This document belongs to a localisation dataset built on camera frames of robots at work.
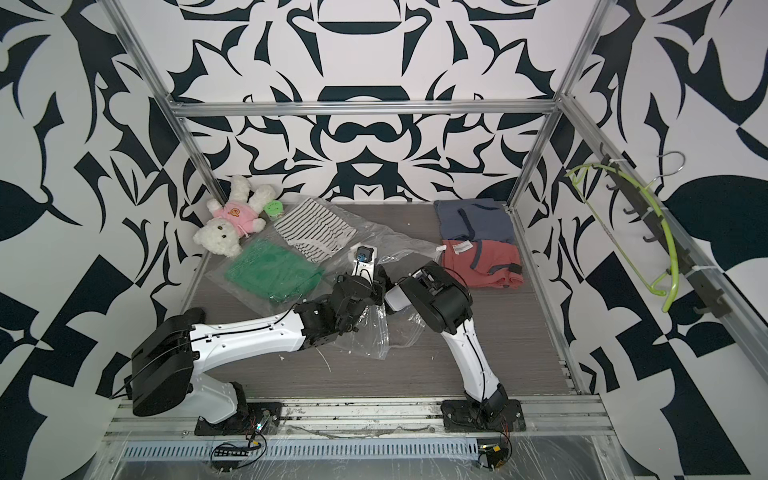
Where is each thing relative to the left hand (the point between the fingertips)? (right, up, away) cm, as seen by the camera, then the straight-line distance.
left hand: (378, 263), depth 77 cm
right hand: (-17, -6, +17) cm, 25 cm away
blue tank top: (+36, +13, +38) cm, 54 cm away
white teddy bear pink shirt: (-50, +13, +30) cm, 60 cm away
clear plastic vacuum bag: (0, -16, -3) cm, 16 cm away
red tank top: (+35, -2, +25) cm, 43 cm away
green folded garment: (-37, -4, +22) cm, 43 cm away
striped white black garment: (-24, +8, +34) cm, 42 cm away
